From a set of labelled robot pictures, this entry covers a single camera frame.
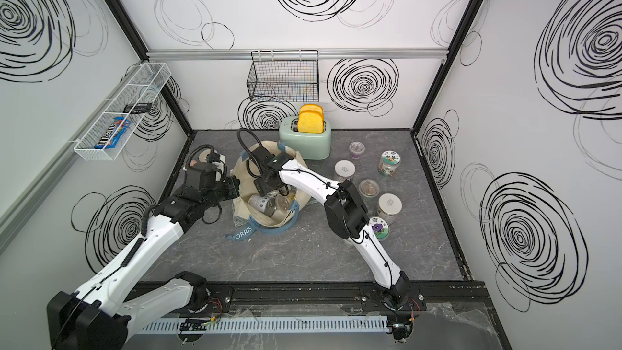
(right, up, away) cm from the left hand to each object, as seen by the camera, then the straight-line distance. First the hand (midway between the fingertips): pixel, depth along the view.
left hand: (239, 180), depth 80 cm
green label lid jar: (+56, +6, +20) cm, 60 cm away
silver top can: (+8, -9, +7) cm, 14 cm away
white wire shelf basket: (-38, +34, +9) cm, 51 cm away
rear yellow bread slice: (+25, +28, +19) cm, 42 cm away
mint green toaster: (+25, +12, +19) cm, 34 cm away
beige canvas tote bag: (+3, -14, +2) cm, 15 cm away
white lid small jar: (+37, +3, +14) cm, 40 cm away
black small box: (-32, +24, -1) cm, 40 cm away
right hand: (+9, -2, +13) cm, 16 cm away
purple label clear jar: (+44, +11, +26) cm, 52 cm away
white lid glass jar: (+52, -10, +5) cm, 53 cm away
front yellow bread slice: (+24, +22, +17) cm, 36 cm away
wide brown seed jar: (+14, -10, +8) cm, 19 cm away
